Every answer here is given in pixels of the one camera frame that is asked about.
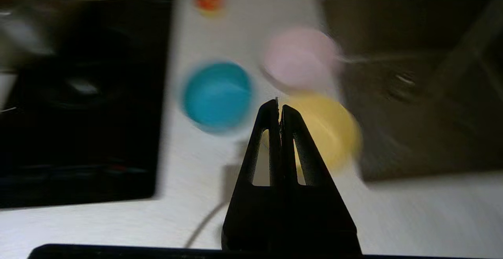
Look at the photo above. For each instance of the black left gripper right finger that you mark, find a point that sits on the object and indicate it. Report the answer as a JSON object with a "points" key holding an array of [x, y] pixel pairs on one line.
{"points": [[322, 223]]}

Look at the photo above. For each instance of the yellow plastic bowl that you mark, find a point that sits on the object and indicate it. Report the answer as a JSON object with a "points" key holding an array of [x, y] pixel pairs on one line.
{"points": [[334, 133]]}

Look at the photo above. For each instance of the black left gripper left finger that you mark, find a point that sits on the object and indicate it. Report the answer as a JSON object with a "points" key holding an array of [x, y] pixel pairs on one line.
{"points": [[251, 215]]}

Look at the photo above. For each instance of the stainless steel sink basin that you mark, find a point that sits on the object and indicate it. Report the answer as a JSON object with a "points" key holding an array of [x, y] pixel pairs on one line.
{"points": [[424, 113]]}

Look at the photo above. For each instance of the pink plastic bowl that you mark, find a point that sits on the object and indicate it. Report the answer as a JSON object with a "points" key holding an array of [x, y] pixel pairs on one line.
{"points": [[300, 60]]}

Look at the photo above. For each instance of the blue plastic bowl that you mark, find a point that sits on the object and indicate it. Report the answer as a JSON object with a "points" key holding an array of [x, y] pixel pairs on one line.
{"points": [[218, 96]]}

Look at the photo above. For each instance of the black glass cooktop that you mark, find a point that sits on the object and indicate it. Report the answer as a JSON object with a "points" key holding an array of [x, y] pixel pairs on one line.
{"points": [[86, 113]]}

